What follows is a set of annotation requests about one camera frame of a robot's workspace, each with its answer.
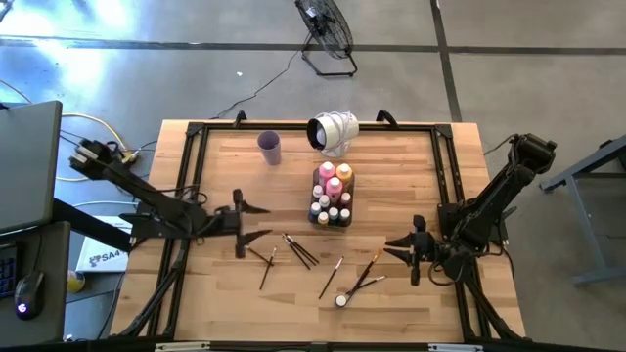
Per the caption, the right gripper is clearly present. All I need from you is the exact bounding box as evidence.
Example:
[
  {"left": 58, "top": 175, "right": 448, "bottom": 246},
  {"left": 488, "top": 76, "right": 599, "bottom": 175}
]
[{"left": 383, "top": 213, "right": 440, "bottom": 287}]

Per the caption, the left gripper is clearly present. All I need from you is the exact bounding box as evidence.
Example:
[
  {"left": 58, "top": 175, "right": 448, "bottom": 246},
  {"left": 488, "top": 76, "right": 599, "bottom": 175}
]
[{"left": 212, "top": 188, "right": 274, "bottom": 260}]

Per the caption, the black pencil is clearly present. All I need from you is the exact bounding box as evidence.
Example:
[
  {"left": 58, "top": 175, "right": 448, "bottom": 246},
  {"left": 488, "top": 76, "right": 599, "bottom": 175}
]
[{"left": 318, "top": 255, "right": 345, "bottom": 300}]

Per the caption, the large yellow-orange paint bottle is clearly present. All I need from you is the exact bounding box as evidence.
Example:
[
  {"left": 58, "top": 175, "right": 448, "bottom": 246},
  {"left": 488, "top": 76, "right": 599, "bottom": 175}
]
[{"left": 335, "top": 162, "right": 354, "bottom": 190}]

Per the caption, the grey translucent plastic bin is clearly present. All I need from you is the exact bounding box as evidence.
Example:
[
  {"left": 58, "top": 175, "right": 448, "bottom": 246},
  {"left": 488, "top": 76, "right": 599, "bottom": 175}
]
[{"left": 307, "top": 168, "right": 357, "bottom": 229}]

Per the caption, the lilac plastic cup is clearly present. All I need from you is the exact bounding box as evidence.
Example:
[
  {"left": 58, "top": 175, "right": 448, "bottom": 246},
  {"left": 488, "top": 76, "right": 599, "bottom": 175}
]
[{"left": 256, "top": 129, "right": 283, "bottom": 167}]

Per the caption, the silver aluminium bar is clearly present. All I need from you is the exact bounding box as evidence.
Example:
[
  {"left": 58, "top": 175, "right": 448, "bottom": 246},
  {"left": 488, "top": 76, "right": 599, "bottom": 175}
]
[
  {"left": 154, "top": 341, "right": 212, "bottom": 352},
  {"left": 426, "top": 342, "right": 486, "bottom": 352}
]

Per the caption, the white desk lamp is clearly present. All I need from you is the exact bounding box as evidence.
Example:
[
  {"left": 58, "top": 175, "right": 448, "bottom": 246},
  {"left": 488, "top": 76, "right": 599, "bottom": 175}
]
[{"left": 305, "top": 110, "right": 361, "bottom": 159}]

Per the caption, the yellow power strip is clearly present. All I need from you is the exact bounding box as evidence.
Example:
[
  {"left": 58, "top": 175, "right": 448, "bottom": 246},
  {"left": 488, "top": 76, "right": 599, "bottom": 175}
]
[{"left": 114, "top": 146, "right": 142, "bottom": 165}]

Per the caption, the white cardboard box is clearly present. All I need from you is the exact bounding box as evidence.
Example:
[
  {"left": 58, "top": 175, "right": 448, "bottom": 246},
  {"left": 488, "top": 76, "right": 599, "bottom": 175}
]
[{"left": 74, "top": 214, "right": 133, "bottom": 275}]

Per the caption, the small yellow object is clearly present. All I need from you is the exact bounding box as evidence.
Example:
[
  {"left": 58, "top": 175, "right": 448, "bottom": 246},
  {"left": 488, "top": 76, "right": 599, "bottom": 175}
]
[{"left": 67, "top": 270, "right": 87, "bottom": 295}]

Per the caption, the grey-blue metal cart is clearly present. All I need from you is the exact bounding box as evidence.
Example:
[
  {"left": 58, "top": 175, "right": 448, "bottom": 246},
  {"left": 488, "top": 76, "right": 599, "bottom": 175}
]
[{"left": 539, "top": 132, "right": 626, "bottom": 287}]

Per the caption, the dark grey desk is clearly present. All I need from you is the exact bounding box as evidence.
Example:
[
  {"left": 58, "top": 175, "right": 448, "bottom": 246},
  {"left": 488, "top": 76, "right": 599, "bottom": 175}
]
[{"left": 0, "top": 219, "right": 72, "bottom": 344}]

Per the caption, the black floor fan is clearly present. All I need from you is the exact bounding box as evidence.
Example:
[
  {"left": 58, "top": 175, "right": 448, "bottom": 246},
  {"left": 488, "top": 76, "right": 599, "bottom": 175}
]
[{"left": 293, "top": 0, "right": 359, "bottom": 78}]

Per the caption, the grey monitor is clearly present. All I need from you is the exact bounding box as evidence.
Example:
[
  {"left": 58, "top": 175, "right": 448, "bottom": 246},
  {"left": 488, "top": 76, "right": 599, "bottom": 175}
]
[{"left": 0, "top": 100, "right": 64, "bottom": 236}]

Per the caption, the black computer mouse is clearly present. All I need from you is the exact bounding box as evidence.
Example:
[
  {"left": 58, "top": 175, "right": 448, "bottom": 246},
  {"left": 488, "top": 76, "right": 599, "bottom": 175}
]
[{"left": 13, "top": 271, "right": 46, "bottom": 322}]

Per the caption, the black keyboard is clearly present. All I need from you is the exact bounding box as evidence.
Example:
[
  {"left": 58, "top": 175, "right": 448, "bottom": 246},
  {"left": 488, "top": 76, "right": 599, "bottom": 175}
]
[{"left": 0, "top": 242, "right": 20, "bottom": 300}]

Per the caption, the black aluminium table frame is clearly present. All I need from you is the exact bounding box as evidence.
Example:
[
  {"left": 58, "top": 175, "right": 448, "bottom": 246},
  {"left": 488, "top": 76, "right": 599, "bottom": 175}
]
[{"left": 110, "top": 118, "right": 528, "bottom": 346}]

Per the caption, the black fan cable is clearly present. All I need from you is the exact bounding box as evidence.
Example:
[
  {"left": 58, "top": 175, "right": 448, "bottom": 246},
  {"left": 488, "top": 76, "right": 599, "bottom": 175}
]
[{"left": 209, "top": 48, "right": 300, "bottom": 120}]

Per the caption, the white floor cable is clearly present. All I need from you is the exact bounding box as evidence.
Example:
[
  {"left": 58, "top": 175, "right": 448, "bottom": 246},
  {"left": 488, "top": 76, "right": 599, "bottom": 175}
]
[{"left": 71, "top": 198, "right": 139, "bottom": 209}]

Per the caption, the yellow cable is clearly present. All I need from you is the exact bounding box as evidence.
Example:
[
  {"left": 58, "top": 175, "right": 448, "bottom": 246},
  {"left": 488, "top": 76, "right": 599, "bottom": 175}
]
[{"left": 54, "top": 112, "right": 132, "bottom": 183}]

